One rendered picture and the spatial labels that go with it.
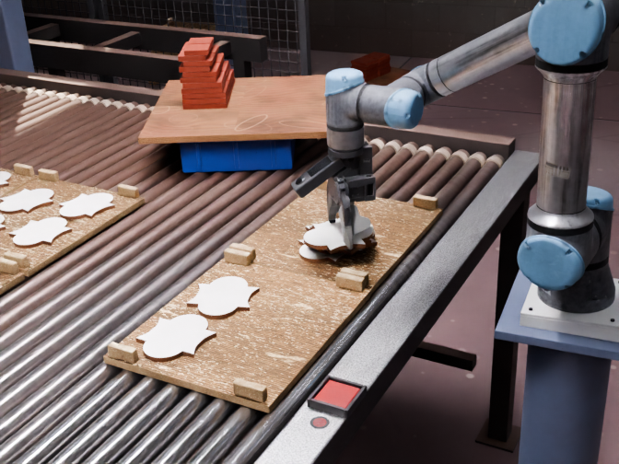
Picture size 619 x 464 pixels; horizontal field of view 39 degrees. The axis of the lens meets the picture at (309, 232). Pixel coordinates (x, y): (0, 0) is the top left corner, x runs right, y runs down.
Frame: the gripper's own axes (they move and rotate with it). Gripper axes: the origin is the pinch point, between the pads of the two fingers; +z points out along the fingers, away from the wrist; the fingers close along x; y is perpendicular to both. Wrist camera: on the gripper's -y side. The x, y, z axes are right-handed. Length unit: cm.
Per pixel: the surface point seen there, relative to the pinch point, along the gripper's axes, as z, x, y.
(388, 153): 8, 58, 33
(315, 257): 4.7, 0.8, -5.0
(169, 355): 4.7, -25.3, -40.0
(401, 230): 5.7, 7.9, 17.3
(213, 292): 4.7, -6.0, -28.5
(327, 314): 5.7, -20.2, -8.9
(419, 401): 99, 60, 45
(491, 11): 63, 404, 242
